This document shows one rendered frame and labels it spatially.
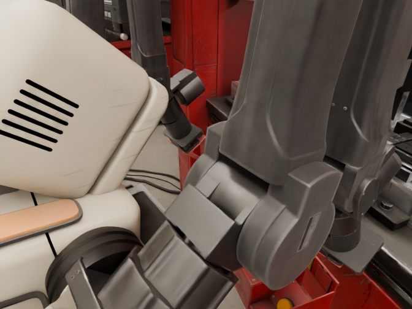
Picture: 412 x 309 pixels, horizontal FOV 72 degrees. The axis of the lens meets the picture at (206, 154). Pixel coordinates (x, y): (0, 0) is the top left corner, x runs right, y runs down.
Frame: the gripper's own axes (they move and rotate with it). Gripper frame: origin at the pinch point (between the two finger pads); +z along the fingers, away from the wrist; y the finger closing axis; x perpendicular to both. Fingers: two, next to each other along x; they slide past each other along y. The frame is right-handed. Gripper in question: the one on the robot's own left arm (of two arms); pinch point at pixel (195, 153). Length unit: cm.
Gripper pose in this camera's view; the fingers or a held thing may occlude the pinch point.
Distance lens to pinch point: 77.7
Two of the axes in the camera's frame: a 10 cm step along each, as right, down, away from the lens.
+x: -7.1, 6.7, -2.3
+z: 3.6, 6.2, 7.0
